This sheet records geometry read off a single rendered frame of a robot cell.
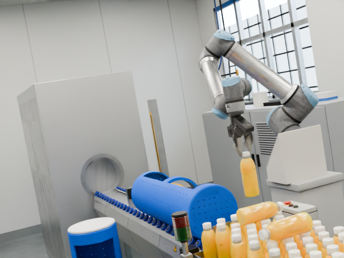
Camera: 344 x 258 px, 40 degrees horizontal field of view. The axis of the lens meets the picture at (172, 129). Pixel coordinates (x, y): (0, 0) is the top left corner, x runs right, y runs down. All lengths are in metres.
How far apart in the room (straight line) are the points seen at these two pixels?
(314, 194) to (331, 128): 1.08
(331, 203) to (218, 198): 0.78
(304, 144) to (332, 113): 1.03
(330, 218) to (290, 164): 0.40
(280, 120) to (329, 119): 0.92
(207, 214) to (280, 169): 0.61
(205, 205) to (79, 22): 5.57
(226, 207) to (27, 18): 5.58
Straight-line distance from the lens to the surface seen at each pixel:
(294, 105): 2.88
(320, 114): 3.79
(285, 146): 2.74
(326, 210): 2.87
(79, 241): 2.77
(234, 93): 2.22
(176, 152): 7.87
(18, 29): 7.43
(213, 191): 2.37
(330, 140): 3.79
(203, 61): 2.82
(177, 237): 1.81
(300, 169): 2.80
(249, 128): 2.17
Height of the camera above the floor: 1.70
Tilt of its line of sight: 4 degrees down
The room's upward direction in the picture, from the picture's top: 10 degrees counter-clockwise
